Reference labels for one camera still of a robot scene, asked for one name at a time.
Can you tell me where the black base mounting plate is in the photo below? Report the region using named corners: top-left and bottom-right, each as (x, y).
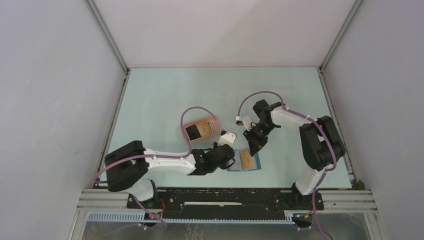
top-left (143, 187), bottom-right (325, 221)

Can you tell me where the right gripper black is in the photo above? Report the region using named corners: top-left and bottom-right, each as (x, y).
top-left (243, 121), bottom-right (277, 156)

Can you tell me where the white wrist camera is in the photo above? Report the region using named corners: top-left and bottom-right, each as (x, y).
top-left (235, 115), bottom-right (252, 131)
top-left (217, 130), bottom-right (237, 148)

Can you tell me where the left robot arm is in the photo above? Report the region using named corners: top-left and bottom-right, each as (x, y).
top-left (103, 140), bottom-right (235, 208)

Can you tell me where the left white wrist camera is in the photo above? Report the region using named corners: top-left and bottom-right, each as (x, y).
top-left (217, 130), bottom-right (237, 148)

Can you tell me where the pink oval tray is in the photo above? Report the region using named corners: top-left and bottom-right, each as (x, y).
top-left (182, 116), bottom-right (222, 144)

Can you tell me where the yellow black credit card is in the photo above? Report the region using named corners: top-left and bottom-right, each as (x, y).
top-left (240, 150), bottom-right (257, 170)

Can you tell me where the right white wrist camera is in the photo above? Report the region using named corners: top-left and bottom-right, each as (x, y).
top-left (235, 115), bottom-right (252, 131)

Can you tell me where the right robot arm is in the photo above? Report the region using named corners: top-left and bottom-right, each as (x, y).
top-left (236, 99), bottom-right (346, 209)

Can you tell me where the blue leather card holder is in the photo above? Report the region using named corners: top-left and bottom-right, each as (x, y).
top-left (226, 149), bottom-right (262, 172)

